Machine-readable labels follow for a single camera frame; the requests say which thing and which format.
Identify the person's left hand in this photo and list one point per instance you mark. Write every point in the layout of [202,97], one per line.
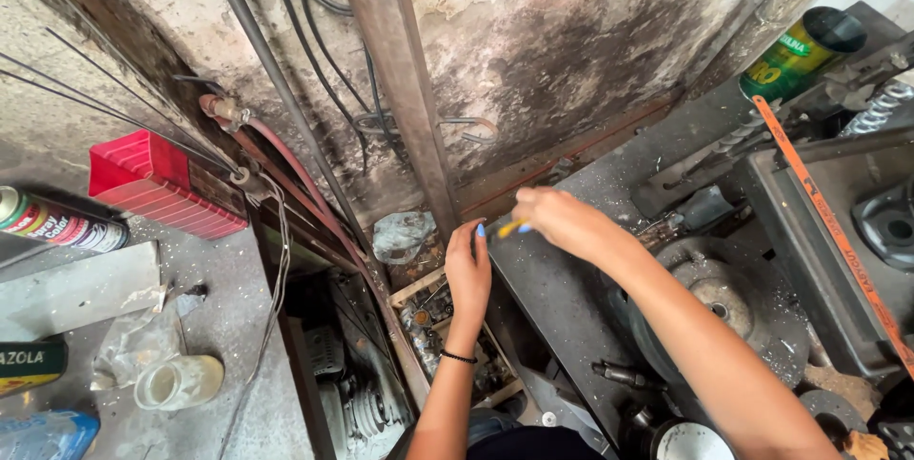
[468,281]

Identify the person's right hand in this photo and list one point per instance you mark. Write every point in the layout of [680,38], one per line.
[568,223]

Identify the person's right fingers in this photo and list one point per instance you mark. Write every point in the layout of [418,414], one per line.
[527,208]

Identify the small yellow tool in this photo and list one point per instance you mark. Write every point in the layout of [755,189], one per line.
[509,228]

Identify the crumpled clear plastic bag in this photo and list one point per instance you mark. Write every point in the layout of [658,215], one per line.
[400,235]

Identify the wooden crate of metal parts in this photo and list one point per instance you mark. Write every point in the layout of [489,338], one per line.
[443,338]

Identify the black wrist band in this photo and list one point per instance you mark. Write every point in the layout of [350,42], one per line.
[458,357]

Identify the rusty steel angle bar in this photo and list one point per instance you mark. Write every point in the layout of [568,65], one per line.
[400,81]

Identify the metal bolt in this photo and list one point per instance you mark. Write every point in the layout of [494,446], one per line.
[625,376]

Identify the round metal disc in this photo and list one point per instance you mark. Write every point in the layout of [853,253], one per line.
[721,303]

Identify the person's dark clothing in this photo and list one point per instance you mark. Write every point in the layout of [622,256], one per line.
[528,444]

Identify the pulley wheel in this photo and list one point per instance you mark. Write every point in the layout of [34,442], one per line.
[368,410]

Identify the grey steel pipe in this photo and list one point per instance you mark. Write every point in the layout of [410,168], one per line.
[285,96]

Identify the white round lid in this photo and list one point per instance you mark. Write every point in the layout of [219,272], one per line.
[691,442]

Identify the grey metal tray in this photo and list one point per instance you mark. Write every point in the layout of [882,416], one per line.
[821,253]

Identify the orange hacksaw blade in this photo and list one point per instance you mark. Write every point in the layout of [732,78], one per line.
[839,231]

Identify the green yellow oil can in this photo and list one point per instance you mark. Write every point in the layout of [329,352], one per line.
[800,54]

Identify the black metal flange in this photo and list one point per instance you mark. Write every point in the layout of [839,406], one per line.
[887,224]

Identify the coiled metal spring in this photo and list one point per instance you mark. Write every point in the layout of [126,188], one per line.
[878,108]

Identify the red plastic bin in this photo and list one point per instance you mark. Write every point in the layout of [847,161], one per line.
[161,185]

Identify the clear plastic wrapper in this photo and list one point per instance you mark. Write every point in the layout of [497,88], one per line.
[136,342]

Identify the thin metal rods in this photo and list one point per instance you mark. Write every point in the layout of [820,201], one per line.
[114,103]

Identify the grey stone slab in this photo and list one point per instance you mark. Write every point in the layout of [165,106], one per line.
[75,288]

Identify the spray paint can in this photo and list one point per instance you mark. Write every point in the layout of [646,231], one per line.
[61,223]

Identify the green yellow tin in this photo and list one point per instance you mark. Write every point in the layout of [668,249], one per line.
[30,366]

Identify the blue plastic bottle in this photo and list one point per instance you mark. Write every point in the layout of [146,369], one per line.
[44,435]

